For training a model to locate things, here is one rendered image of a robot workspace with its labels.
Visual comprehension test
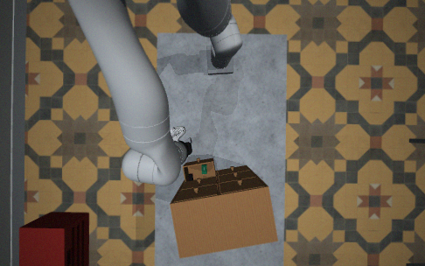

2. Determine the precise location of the brown wooden chest of drawers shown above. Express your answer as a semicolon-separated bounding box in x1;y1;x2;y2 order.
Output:
170;165;278;258

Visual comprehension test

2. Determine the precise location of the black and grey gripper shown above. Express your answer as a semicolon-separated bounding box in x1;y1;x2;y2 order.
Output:
170;126;192;164

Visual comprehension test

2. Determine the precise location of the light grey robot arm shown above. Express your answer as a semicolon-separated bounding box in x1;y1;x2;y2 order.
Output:
68;0;242;186

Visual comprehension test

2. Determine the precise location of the brown wooden drawer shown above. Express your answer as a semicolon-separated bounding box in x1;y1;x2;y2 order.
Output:
218;165;249;176
219;178;265;194
180;177;217;190
183;158;216;182
219;171;255;183
173;185;218;203

